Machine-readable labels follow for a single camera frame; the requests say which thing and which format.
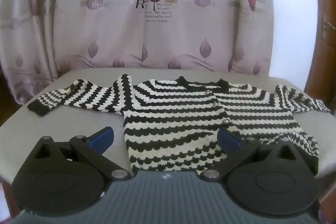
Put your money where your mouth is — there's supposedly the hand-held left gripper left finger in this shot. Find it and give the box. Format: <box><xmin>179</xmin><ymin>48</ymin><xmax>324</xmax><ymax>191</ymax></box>
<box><xmin>29</xmin><ymin>127</ymin><xmax>132</xmax><ymax>181</ymax></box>

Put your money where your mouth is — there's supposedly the black and cream striped knitted cardigan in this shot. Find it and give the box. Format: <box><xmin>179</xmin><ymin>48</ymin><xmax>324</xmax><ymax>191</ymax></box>
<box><xmin>27</xmin><ymin>74</ymin><xmax>331</xmax><ymax>174</ymax></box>

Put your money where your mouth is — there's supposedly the pink leaf print curtain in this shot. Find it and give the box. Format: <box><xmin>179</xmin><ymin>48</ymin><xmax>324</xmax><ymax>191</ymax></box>
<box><xmin>0</xmin><ymin>0</ymin><xmax>275</xmax><ymax>106</ymax></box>

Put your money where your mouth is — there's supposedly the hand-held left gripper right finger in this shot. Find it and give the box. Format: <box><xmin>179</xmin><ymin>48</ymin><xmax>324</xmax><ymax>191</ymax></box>
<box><xmin>201</xmin><ymin>128</ymin><xmax>305</xmax><ymax>182</ymax></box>

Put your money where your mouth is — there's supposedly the brown wooden door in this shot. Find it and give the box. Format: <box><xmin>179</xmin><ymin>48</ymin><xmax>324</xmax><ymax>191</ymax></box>
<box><xmin>303</xmin><ymin>13</ymin><xmax>336</xmax><ymax>115</ymax></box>

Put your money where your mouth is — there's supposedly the metal door handle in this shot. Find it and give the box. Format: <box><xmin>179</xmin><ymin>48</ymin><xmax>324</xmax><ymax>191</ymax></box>
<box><xmin>322</xmin><ymin>14</ymin><xmax>332</xmax><ymax>39</ymax></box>

